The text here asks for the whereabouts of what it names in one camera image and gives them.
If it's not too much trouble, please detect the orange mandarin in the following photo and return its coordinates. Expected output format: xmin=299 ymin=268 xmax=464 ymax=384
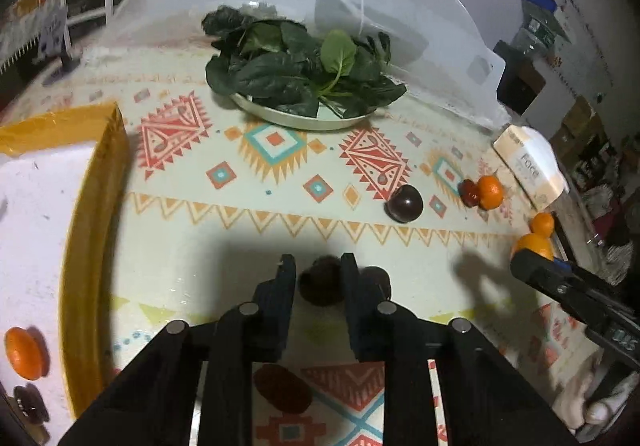
xmin=4 ymin=327 xmax=44 ymax=381
xmin=476 ymin=175 xmax=504 ymax=211
xmin=511 ymin=233 xmax=554 ymax=261

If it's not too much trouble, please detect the dark plum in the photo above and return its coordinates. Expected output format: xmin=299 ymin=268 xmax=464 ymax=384
xmin=297 ymin=255 xmax=344 ymax=307
xmin=384 ymin=184 xmax=424 ymax=224

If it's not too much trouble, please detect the small mandarin on table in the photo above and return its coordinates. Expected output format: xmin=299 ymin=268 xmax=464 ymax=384
xmin=529 ymin=212 xmax=555 ymax=238

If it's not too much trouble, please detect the orange mandarin in tray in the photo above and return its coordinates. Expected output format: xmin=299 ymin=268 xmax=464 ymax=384
xmin=4 ymin=327 xmax=44 ymax=381

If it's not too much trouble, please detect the tissue pack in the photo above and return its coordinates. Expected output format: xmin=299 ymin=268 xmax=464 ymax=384
xmin=492 ymin=125 xmax=570 ymax=211

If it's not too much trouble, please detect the dark plum on table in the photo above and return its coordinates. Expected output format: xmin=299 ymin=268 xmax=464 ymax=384
xmin=384 ymin=184 xmax=424 ymax=224

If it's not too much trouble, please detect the patterned tablecloth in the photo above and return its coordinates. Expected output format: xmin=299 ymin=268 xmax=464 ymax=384
xmin=1 ymin=46 xmax=593 ymax=445

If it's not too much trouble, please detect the white tray with yellow rim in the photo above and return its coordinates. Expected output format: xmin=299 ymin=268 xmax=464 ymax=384
xmin=1 ymin=103 xmax=129 ymax=445

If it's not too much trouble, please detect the water dispenser bottle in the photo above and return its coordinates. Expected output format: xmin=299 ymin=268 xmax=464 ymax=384
xmin=511 ymin=0 xmax=573 ymax=60

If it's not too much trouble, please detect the plate of green spinach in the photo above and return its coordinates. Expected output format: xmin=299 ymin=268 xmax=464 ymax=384
xmin=201 ymin=6 xmax=407 ymax=120

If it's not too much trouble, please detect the white mesh food cover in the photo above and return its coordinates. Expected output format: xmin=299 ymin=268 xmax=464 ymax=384
xmin=99 ymin=0 xmax=511 ymax=130

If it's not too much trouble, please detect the phone stand with white card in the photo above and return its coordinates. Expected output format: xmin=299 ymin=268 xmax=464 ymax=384
xmin=35 ymin=6 xmax=80 ymax=78

